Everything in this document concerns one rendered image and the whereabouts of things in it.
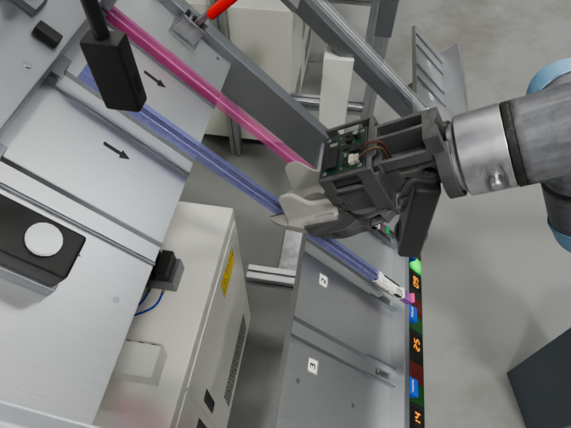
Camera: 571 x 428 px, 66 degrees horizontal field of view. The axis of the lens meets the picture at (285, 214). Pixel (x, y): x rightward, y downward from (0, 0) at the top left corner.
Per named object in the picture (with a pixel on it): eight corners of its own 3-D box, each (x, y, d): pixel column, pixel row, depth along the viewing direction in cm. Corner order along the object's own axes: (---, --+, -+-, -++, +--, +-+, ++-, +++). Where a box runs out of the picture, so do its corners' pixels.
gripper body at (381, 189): (319, 130, 45) (438, 90, 39) (354, 181, 51) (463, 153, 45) (310, 186, 41) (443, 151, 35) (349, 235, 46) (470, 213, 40)
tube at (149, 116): (405, 295, 64) (412, 294, 64) (406, 305, 64) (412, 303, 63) (82, 68, 40) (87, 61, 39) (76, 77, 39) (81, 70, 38)
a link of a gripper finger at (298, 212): (248, 194, 48) (323, 169, 44) (277, 223, 52) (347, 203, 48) (244, 216, 46) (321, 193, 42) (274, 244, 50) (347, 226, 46)
